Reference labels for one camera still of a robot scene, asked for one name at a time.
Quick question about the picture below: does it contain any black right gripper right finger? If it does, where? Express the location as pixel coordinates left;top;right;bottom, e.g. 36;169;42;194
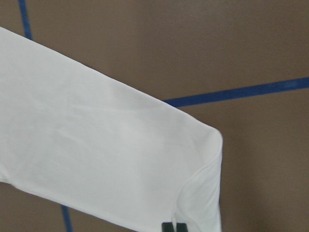
176;223;187;232

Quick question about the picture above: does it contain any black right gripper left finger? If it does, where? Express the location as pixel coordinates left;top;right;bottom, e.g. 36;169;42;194
161;222;174;232

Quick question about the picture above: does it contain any white long-sleeve printed shirt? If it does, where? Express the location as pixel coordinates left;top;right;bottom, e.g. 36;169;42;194
0;29;223;232

